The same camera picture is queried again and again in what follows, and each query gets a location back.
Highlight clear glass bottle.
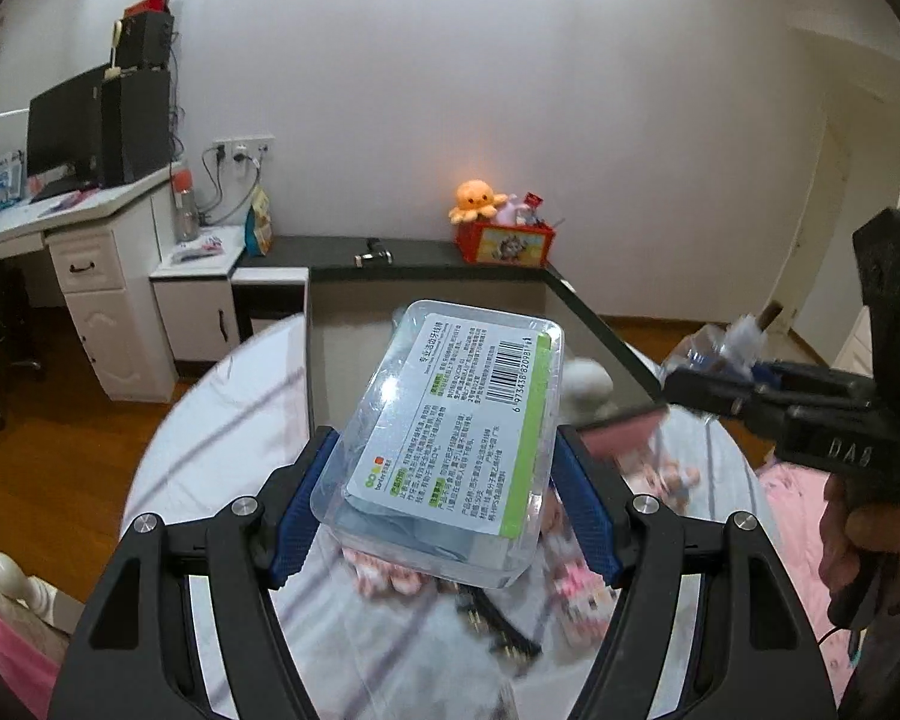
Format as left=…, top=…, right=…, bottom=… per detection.
left=662, top=301, right=784, bottom=380

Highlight white round lamp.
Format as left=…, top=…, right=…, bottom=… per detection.
left=559, top=358, right=616, bottom=426

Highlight pink white brick figure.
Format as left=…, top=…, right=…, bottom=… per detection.
left=549, top=559, right=619, bottom=649

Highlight clear box with green label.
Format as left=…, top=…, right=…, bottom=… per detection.
left=310, top=297, right=566, bottom=590

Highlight black hair clip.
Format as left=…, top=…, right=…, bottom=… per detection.
left=457, top=585, right=541, bottom=663

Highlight small pink doll figures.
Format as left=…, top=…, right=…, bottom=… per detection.
left=617, top=447, right=701, bottom=514

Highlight pink brick cake toy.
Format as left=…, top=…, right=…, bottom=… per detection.
left=341, top=548, right=425, bottom=598

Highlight person's right hand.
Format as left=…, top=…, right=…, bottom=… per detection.
left=818, top=475, right=900, bottom=631

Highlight pink box with black rim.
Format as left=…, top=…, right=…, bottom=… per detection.
left=305, top=270, right=668, bottom=470

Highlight pink blanket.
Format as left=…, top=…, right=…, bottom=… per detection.
left=0, top=592, right=68, bottom=718

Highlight pink quilt with writing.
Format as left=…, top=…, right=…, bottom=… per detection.
left=758, top=454, right=854, bottom=702

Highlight red toy storage box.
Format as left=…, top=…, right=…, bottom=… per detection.
left=455, top=221, right=556, bottom=268

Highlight striped white quilt cover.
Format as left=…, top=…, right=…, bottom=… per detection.
left=123, top=301, right=775, bottom=718

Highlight purple plush toy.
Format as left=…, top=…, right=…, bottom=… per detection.
left=493, top=193, right=536, bottom=227

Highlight white door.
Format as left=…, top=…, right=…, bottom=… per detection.
left=770, top=10, right=900, bottom=374

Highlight orange octopus plush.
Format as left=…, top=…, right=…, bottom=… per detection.
left=448, top=179, right=507, bottom=224

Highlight white small side cabinet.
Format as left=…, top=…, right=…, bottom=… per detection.
left=149, top=226, right=245, bottom=364

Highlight white desk with drawers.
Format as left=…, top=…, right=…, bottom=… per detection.
left=0, top=167, right=176, bottom=403

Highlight yellow blue snack bag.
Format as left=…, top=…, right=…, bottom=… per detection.
left=245, top=185, right=272, bottom=257

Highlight bottle with orange cap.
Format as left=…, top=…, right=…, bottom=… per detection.
left=170, top=167, right=199, bottom=242

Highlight black computer monitor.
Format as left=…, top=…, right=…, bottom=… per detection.
left=25, top=65, right=105, bottom=202

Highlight black computer tower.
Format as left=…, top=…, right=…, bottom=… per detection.
left=97, top=68, right=172, bottom=187

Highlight black speaker box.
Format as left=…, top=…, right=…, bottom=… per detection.
left=113, top=11, right=175, bottom=70

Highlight white bed post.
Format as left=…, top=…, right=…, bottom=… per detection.
left=0, top=553, right=84, bottom=634

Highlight white wall power outlet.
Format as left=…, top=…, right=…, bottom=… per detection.
left=211, top=135, right=276, bottom=161

